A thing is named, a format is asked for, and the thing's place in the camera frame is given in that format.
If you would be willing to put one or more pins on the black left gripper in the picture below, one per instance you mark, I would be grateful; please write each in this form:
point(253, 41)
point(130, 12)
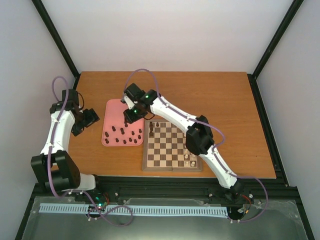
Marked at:
point(92, 117)

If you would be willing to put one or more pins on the wooden chess board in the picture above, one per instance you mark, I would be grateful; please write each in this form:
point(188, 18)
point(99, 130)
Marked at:
point(164, 152)

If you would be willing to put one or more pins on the black aluminium frame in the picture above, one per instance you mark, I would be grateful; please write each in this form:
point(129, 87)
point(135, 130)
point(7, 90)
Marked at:
point(177, 188)

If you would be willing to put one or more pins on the light blue cable duct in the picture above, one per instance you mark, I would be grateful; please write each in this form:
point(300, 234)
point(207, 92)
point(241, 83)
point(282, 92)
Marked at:
point(136, 210)

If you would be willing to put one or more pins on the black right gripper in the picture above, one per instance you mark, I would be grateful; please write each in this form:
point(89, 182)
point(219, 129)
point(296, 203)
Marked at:
point(130, 118)

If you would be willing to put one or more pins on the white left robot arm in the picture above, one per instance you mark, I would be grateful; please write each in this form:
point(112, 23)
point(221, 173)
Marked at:
point(54, 167)

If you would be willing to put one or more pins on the row of white chess pieces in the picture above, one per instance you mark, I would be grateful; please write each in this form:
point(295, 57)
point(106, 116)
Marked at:
point(190, 160)

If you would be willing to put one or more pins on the pink plastic tray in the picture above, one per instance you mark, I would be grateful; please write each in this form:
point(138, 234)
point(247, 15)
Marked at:
point(114, 117)

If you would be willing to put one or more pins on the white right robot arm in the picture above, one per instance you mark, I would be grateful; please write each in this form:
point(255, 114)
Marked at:
point(199, 139)

